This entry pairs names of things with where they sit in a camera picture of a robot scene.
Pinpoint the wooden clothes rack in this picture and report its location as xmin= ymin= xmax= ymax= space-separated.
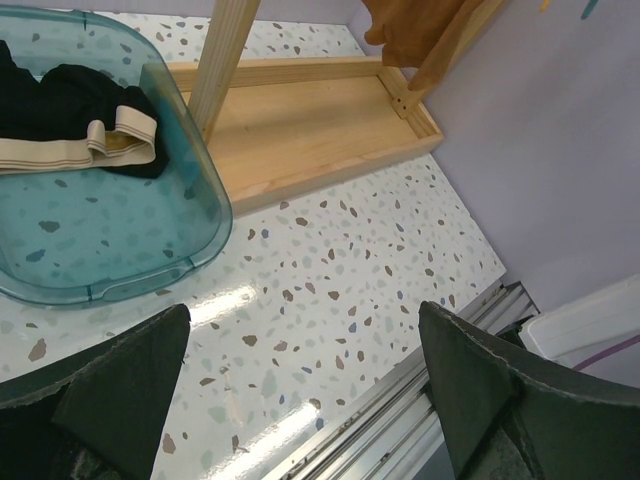
xmin=143 ymin=0 xmax=506 ymax=217

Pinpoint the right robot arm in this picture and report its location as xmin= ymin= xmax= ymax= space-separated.
xmin=519 ymin=275 xmax=639 ymax=371

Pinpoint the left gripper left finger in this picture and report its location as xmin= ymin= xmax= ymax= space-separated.
xmin=1 ymin=304 xmax=191 ymax=479

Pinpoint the brown underwear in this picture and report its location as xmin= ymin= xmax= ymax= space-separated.
xmin=363 ymin=0 xmax=482 ymax=91

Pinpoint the teal transparent plastic tub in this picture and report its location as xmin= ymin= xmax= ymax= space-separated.
xmin=1 ymin=6 xmax=232 ymax=306

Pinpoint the teal plastic hanger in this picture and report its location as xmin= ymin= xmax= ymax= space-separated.
xmin=580 ymin=0 xmax=599 ymax=20

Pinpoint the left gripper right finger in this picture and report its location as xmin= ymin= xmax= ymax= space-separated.
xmin=419 ymin=301 xmax=639 ymax=479

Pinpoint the yellow clothespin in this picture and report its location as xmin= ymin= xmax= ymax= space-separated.
xmin=539 ymin=0 xmax=551 ymax=13

